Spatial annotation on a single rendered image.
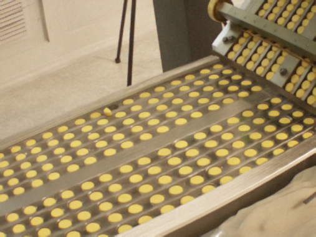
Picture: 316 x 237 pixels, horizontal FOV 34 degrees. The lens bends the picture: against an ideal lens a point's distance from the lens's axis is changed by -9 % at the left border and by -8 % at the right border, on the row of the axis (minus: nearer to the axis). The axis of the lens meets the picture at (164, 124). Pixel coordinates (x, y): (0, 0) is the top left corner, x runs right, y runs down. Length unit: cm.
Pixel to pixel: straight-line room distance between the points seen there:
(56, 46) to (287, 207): 270
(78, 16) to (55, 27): 17
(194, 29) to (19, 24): 175
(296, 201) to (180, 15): 94
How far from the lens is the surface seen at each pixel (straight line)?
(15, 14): 291
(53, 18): 296
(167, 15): 132
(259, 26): 58
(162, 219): 41
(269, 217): 37
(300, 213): 37
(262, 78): 58
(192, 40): 130
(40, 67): 302
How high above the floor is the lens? 123
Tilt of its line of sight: 32 degrees down
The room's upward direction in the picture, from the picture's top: 8 degrees counter-clockwise
